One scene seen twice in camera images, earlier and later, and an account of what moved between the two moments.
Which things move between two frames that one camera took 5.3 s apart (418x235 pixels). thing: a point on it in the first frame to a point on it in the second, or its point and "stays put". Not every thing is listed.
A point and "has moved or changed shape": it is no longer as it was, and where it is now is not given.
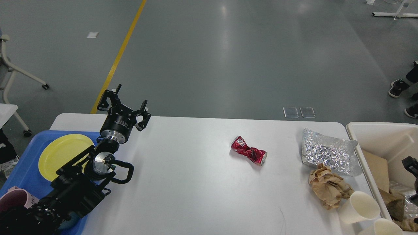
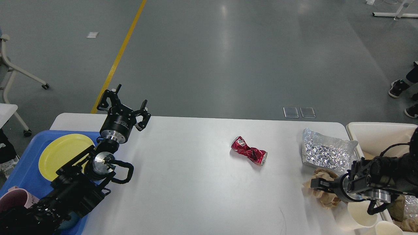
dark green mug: [69, 224] stays put
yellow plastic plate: [57, 150] stays put
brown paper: [330, 188] has moved or changed shape
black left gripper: [120, 121] stays put
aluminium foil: [338, 153] stays put
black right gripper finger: [411, 164] to [320, 183]
